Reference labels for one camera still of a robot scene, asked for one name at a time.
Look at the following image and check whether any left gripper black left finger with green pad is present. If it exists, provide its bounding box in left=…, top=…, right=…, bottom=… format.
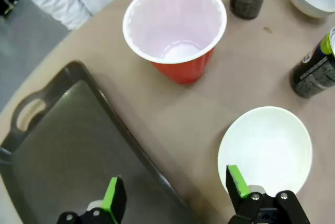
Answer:
left=57, top=175, right=128, bottom=224

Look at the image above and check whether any brown plastic tray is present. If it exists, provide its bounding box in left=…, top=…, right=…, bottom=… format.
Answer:
left=0, top=61, right=199, bottom=224

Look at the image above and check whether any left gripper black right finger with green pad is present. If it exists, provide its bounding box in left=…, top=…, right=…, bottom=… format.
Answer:
left=226, top=164, right=311, bottom=224

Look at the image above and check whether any red plastic cup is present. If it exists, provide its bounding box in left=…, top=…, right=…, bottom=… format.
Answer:
left=122, top=0, right=228, bottom=85

